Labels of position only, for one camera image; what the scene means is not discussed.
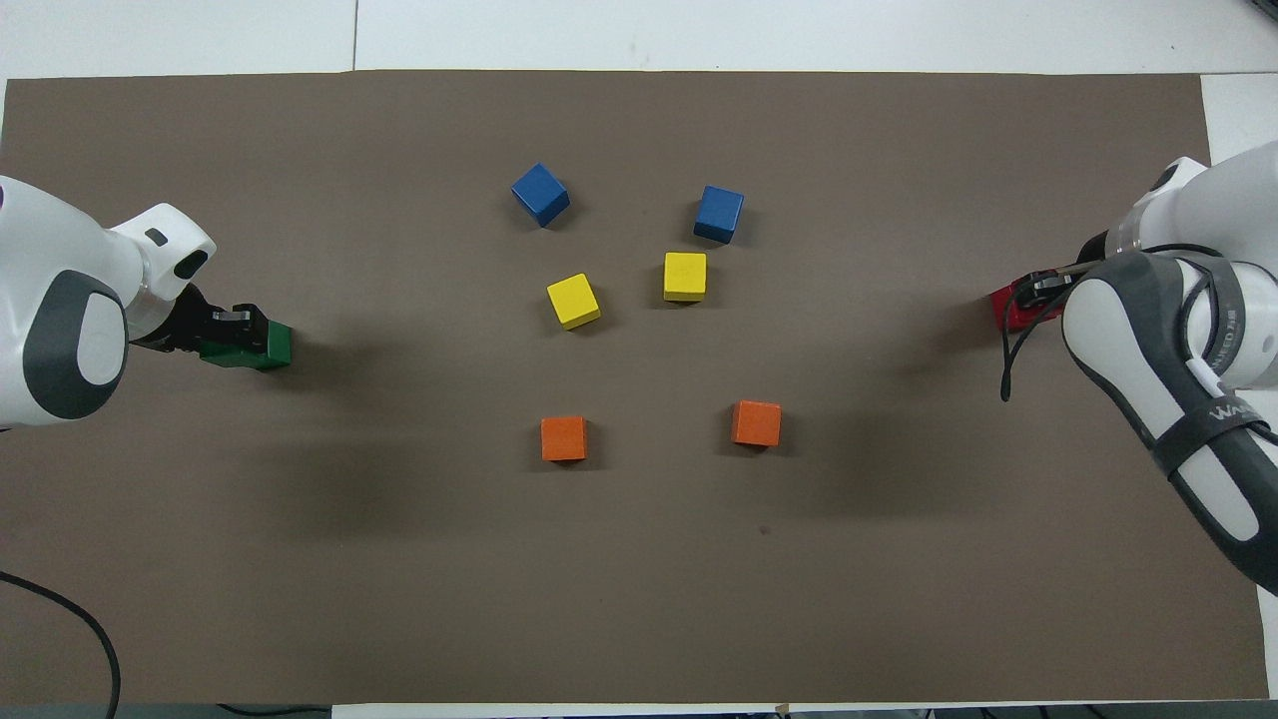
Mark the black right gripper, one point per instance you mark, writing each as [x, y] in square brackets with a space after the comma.
[1095, 252]

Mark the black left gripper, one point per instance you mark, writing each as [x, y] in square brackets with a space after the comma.
[185, 325]

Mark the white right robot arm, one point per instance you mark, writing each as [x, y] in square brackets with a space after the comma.
[1148, 340]

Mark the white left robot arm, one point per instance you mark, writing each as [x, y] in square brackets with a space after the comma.
[70, 300]

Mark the orange wooden block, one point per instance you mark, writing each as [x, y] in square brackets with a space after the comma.
[756, 423]
[564, 438]

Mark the blue wooden block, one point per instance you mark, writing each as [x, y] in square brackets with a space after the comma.
[719, 213]
[540, 194]

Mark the yellow wooden block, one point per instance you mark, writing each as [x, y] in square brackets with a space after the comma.
[573, 301]
[685, 276]

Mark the brown table mat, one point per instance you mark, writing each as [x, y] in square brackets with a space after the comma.
[599, 579]

